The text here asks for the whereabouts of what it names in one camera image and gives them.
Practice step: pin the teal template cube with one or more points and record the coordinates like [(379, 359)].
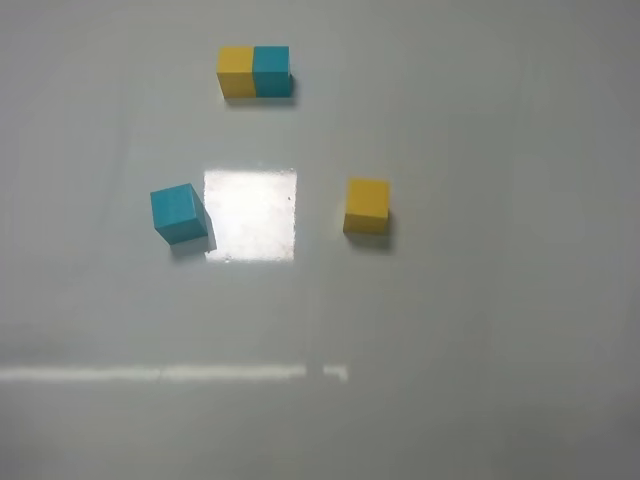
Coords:
[(271, 71)]

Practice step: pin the yellow template cube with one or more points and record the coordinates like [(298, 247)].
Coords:
[(234, 71)]

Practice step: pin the teal loose cube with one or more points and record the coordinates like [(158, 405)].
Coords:
[(178, 214)]

